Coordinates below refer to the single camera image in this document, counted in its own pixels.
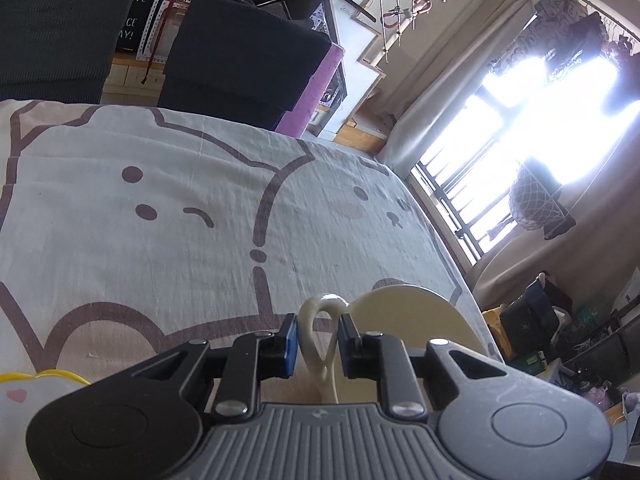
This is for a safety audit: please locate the dark chair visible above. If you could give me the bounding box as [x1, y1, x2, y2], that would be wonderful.
[157, 0, 332, 131]
[1, 0, 134, 104]

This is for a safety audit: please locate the cartoon bear tablecloth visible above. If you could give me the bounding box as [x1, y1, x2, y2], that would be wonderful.
[1, 100, 480, 382]

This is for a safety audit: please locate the beige curtain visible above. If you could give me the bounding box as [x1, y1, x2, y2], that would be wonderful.
[376, 0, 534, 179]

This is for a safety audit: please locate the left dark chair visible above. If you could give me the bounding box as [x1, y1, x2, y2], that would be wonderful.
[1, 0, 134, 104]

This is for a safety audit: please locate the white yellow rimmed bowl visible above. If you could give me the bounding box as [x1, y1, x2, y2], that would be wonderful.
[0, 370, 90, 480]

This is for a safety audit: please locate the right dark chair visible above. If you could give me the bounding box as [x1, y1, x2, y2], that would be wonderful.
[157, 0, 332, 131]

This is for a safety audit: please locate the cream handled bowl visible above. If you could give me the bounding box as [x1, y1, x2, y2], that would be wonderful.
[298, 284, 500, 404]

